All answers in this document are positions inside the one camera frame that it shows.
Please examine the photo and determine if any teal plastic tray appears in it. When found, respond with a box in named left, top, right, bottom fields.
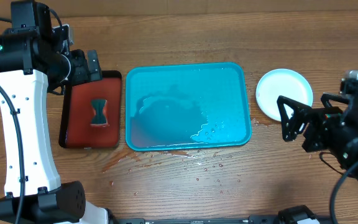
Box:
left=125, top=62, right=252, bottom=151

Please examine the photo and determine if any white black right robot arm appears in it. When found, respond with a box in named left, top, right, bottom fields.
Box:
left=277, top=78, right=358, bottom=223

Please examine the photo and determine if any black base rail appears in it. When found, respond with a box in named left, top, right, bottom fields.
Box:
left=59, top=205, right=336, bottom=224

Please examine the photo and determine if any light blue plate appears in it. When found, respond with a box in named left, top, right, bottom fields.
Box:
left=255, top=68, right=313, bottom=121

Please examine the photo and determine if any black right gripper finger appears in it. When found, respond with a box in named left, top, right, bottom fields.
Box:
left=321, top=93, right=349, bottom=108
left=277, top=96, right=317, bottom=142

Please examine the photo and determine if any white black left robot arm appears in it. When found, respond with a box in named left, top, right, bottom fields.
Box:
left=0, top=30, right=115, bottom=223

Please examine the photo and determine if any black red sponge tray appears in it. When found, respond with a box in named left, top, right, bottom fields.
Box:
left=58, top=70, right=122, bottom=149

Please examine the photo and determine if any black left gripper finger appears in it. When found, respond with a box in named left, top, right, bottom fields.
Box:
left=88, top=50, right=103, bottom=82
left=70, top=49, right=88, bottom=84

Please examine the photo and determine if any red green sponge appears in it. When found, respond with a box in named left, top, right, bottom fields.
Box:
left=91, top=99, right=108, bottom=127

